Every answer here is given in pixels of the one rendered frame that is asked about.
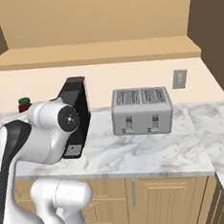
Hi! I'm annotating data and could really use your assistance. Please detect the dark brown tall cabinet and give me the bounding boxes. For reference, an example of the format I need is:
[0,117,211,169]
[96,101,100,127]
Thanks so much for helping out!
[184,0,224,109]

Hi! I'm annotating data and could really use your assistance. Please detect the dark brown base cabinet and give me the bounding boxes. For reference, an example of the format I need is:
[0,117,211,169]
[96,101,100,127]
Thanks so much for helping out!
[200,181,224,224]

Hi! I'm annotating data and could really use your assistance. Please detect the silver four-slot toaster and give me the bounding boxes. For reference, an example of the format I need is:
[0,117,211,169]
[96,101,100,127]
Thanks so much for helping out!
[108,84,176,139]

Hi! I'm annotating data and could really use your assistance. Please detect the red jar with green lid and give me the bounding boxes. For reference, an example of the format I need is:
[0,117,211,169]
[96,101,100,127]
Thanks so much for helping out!
[16,96,34,115]

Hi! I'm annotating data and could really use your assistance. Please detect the light wood cupboard door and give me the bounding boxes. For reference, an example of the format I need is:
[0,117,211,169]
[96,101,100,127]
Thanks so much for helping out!
[11,169,130,224]
[124,169,222,224]

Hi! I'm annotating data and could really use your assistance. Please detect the grey wall socket plate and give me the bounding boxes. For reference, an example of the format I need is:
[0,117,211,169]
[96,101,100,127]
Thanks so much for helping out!
[170,68,190,90]

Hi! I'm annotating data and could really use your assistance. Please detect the grey cupboard door handle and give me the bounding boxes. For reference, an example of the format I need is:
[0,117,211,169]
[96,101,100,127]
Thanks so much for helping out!
[129,178,139,209]

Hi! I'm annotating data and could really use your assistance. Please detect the light wood wall cabinet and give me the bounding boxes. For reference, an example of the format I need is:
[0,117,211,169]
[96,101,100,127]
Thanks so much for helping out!
[0,0,219,76]

